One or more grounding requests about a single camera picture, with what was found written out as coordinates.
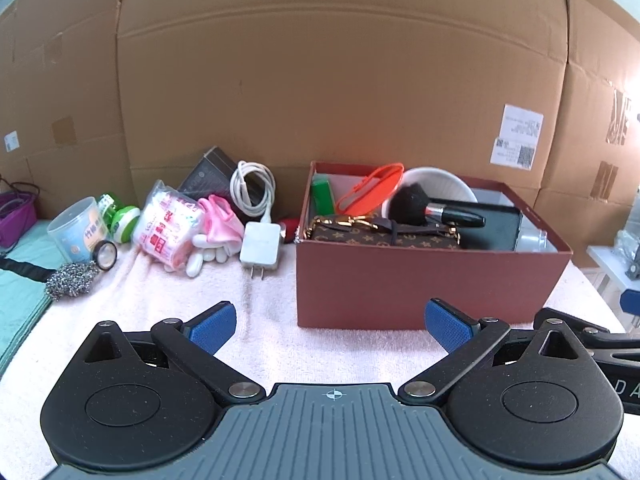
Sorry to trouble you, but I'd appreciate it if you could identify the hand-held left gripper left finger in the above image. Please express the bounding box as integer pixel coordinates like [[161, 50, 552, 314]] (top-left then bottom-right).
[[83, 301, 267, 404]]

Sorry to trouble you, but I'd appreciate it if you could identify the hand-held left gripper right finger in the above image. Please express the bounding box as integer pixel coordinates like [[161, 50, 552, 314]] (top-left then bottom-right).
[[397, 298, 587, 405]]

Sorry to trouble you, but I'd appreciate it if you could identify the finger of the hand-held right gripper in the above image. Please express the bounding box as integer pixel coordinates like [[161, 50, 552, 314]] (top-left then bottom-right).
[[532, 307, 640, 361]]

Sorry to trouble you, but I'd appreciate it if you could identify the red-brown cardboard box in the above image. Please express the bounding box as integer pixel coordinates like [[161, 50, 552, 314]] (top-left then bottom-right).
[[295, 160, 574, 331]]

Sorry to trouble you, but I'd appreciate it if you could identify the brown monogram phone case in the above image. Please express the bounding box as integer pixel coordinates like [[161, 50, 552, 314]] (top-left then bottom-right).
[[305, 214, 463, 251]]

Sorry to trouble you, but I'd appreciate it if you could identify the black makeup brush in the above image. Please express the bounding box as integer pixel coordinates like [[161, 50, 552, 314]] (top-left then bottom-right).
[[389, 183, 487, 229]]

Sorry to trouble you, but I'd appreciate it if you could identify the green box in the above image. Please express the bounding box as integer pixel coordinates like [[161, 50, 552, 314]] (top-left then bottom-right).
[[310, 174, 335, 219]]

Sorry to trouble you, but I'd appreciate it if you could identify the white side table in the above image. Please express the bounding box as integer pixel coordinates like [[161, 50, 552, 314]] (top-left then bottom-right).
[[586, 244, 640, 295]]

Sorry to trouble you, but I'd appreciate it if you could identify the pink rubber glove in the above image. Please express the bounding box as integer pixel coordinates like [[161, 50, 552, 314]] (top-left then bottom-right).
[[187, 193, 247, 279]]

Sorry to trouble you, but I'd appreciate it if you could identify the black tray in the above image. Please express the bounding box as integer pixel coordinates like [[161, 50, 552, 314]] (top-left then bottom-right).
[[459, 204, 524, 252]]

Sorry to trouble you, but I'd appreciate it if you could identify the white packet with red print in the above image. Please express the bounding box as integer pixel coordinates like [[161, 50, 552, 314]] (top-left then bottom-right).
[[131, 179, 204, 267]]

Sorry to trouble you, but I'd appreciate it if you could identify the small red object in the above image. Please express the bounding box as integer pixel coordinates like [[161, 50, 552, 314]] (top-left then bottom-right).
[[279, 217, 302, 244]]

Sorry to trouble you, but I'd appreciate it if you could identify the black tape roll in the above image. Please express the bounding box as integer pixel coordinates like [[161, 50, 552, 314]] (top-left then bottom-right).
[[94, 239, 119, 271]]

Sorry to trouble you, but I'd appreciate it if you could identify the green white jar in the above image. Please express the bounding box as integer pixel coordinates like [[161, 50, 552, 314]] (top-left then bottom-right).
[[97, 193, 142, 244]]

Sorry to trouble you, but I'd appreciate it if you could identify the white bowl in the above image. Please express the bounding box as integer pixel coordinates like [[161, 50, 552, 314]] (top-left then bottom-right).
[[382, 167, 479, 222]]

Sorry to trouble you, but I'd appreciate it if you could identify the steel wool scrubber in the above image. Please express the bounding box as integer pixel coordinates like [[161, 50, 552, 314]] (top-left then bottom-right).
[[45, 261, 101, 303]]

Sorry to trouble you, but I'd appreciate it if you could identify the black rectangular box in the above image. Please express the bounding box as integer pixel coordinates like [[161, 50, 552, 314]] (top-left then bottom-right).
[[177, 146, 268, 213]]

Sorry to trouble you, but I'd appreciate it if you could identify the clear plastic tub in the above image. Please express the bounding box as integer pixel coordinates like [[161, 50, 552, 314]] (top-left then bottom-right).
[[47, 196, 112, 266]]

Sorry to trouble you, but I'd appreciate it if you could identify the teal cloth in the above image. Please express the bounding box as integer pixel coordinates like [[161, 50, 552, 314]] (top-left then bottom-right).
[[0, 220, 68, 377]]

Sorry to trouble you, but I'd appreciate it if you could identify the large white shipping label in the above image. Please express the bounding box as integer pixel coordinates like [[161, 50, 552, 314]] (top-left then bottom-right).
[[489, 104, 545, 170]]

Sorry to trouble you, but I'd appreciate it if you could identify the purple plastic basket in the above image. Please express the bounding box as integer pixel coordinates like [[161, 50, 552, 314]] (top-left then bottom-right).
[[0, 192, 39, 249]]

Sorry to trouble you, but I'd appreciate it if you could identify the cardboard backdrop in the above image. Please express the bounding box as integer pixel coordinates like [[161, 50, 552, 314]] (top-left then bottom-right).
[[0, 0, 640, 266]]

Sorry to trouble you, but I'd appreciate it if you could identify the white coiled cable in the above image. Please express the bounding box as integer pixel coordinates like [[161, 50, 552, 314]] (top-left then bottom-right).
[[229, 160, 277, 224]]

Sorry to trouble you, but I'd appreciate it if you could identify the black strap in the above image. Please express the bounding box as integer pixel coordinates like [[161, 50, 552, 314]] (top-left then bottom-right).
[[0, 257, 57, 277]]

